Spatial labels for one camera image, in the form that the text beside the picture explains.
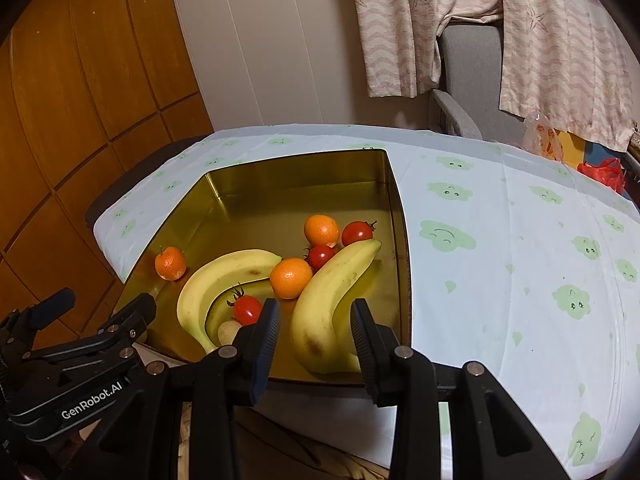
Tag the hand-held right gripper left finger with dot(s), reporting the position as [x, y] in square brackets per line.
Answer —
[262, 350]

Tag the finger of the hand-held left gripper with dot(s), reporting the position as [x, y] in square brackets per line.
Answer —
[132, 315]
[50, 305]

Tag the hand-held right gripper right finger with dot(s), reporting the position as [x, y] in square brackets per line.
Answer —
[370, 355]

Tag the small tan round fruit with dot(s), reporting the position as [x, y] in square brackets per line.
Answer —
[228, 333]

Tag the red cherry tomato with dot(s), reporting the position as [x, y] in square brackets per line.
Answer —
[320, 256]
[247, 309]
[357, 233]

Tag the orange mandarin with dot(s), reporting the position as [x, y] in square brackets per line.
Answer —
[170, 263]
[291, 278]
[321, 230]

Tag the curved yellow banana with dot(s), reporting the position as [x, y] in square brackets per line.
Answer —
[210, 277]

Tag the gold square tin box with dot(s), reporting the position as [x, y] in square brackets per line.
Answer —
[280, 195]

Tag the white tablecloth with green print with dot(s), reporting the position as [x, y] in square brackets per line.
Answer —
[500, 285]

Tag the clear orange printed plastic bag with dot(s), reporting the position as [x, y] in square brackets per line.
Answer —
[542, 137]

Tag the yellow box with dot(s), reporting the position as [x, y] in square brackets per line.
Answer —
[570, 147]

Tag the grey chair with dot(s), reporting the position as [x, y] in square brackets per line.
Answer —
[470, 80]

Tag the red plastic bag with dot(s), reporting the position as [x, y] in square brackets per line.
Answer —
[602, 175]

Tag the pink wavy hanging garment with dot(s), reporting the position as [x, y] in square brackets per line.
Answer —
[560, 60]

